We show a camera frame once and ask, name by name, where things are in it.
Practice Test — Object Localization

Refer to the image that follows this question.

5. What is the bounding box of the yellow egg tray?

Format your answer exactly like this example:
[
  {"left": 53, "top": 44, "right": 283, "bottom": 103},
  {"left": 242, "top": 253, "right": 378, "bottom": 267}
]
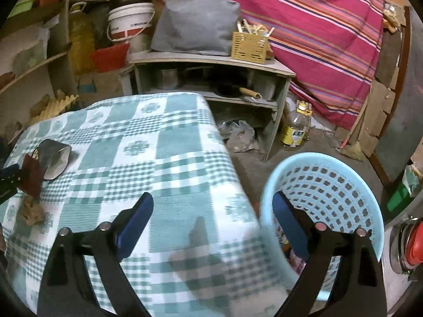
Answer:
[{"left": 28, "top": 95, "right": 79, "bottom": 125}]

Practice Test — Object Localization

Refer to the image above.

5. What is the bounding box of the red lid on pot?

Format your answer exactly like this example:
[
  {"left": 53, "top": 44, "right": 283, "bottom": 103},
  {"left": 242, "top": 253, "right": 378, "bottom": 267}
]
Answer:
[{"left": 406, "top": 220, "right": 423, "bottom": 265}]

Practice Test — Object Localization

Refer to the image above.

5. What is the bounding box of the black foil packet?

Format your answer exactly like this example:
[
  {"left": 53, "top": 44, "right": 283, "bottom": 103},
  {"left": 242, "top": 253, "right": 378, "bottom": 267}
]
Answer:
[{"left": 31, "top": 139, "right": 72, "bottom": 181}]

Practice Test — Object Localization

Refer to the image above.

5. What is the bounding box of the yellow oil jug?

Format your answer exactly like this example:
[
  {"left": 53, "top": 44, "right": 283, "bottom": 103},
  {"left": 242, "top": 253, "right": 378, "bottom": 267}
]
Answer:
[{"left": 69, "top": 2, "right": 95, "bottom": 76}]

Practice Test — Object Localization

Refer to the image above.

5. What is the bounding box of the grey fabric bag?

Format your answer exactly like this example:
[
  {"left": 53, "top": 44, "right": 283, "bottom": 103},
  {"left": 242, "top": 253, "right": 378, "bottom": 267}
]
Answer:
[{"left": 151, "top": 0, "right": 241, "bottom": 56}]

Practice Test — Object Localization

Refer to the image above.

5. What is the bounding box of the yellow utensil holder box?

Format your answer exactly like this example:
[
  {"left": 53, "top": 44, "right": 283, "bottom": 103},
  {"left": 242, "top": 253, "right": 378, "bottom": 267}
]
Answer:
[{"left": 231, "top": 31, "right": 268, "bottom": 64}]

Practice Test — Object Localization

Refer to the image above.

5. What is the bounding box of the red plastic basin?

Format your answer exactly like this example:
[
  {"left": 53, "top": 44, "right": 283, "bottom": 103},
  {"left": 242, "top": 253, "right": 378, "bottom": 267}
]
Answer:
[{"left": 90, "top": 43, "right": 130, "bottom": 73}]

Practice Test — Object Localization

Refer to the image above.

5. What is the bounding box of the wooden curved shelf rack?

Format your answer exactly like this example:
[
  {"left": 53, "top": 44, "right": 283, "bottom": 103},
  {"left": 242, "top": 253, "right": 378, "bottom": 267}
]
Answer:
[{"left": 0, "top": 0, "right": 80, "bottom": 136}]

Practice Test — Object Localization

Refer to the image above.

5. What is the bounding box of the maroon packet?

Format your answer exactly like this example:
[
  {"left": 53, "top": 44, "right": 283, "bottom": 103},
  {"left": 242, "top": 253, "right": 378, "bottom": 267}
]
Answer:
[{"left": 18, "top": 154, "right": 44, "bottom": 199}]

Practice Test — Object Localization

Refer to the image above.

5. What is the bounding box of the light blue plastic basket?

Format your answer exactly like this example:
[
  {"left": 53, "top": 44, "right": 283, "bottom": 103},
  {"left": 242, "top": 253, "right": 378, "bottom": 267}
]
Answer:
[{"left": 260, "top": 152, "right": 384, "bottom": 290}]

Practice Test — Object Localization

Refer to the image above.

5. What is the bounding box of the green checkered tablecloth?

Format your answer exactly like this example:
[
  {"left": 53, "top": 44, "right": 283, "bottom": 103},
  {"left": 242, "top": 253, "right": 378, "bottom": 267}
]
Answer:
[{"left": 1, "top": 93, "right": 287, "bottom": 316}]

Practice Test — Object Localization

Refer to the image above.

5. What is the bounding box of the green plastic bag bin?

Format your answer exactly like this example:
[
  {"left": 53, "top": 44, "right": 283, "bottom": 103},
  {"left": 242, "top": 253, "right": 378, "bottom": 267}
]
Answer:
[{"left": 387, "top": 165, "right": 422, "bottom": 213}]

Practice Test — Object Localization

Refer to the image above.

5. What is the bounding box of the straw broom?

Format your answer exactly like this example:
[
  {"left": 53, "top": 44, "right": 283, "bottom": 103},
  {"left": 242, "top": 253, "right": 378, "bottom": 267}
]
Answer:
[{"left": 338, "top": 98, "right": 368, "bottom": 162}]

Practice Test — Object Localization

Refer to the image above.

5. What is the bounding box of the grey low shelf unit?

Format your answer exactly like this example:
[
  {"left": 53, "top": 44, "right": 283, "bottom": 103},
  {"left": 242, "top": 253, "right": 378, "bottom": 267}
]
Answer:
[{"left": 129, "top": 52, "right": 296, "bottom": 161}]

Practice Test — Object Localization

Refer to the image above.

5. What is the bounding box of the white plastic bucket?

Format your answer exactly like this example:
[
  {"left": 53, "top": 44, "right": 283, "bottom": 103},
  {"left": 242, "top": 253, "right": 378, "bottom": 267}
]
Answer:
[{"left": 106, "top": 2, "right": 155, "bottom": 54}]

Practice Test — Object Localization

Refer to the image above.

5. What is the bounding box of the cardboard box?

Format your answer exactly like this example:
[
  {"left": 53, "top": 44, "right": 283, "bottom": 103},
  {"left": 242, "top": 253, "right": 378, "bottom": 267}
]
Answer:
[{"left": 77, "top": 72, "right": 123, "bottom": 107}]

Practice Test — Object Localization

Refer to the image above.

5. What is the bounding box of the brown wrapper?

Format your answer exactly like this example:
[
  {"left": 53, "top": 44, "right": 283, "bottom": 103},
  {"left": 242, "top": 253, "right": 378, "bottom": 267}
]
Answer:
[{"left": 18, "top": 197, "right": 44, "bottom": 226}]

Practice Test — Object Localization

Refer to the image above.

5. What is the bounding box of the rolling pin wooden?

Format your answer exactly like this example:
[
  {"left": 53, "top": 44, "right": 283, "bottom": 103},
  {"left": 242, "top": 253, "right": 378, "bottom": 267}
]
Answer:
[{"left": 239, "top": 87, "right": 263, "bottom": 99}]

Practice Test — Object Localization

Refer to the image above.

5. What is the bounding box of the striped magenta cloth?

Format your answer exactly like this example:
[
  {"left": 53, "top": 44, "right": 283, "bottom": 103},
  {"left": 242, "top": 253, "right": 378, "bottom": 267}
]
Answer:
[{"left": 233, "top": 0, "right": 384, "bottom": 129}]

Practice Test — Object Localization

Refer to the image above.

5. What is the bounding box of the oil bottle yellow label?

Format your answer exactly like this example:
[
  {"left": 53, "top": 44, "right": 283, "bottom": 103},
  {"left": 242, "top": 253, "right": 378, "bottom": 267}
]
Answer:
[{"left": 280, "top": 100, "right": 312, "bottom": 149}]

